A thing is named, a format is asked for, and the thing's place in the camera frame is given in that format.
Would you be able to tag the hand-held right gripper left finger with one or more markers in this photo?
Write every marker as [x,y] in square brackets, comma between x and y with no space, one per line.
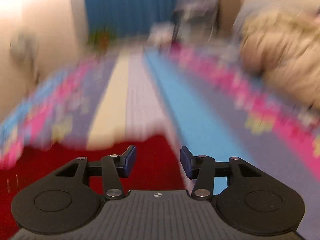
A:
[130,161]

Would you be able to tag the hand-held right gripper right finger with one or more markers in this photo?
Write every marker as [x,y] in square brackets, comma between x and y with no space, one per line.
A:
[186,162]

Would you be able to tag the red knitted sweater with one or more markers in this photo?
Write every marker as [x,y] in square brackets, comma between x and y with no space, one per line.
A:
[75,170]

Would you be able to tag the floral striped bed sheet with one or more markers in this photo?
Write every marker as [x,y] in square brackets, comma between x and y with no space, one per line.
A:
[155,92]

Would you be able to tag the star print beige quilt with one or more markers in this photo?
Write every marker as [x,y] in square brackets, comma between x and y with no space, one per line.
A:
[282,55]

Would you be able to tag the blue curtain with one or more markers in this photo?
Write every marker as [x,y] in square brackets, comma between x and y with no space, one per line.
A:
[135,7]

